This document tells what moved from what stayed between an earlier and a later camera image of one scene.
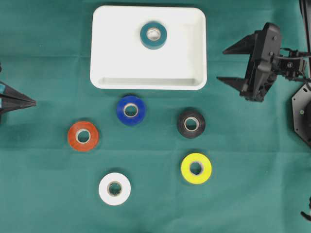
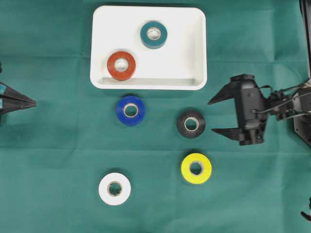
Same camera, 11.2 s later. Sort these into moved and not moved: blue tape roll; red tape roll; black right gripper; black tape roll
Moved: red tape roll; black right gripper
Not moved: black tape roll; blue tape roll
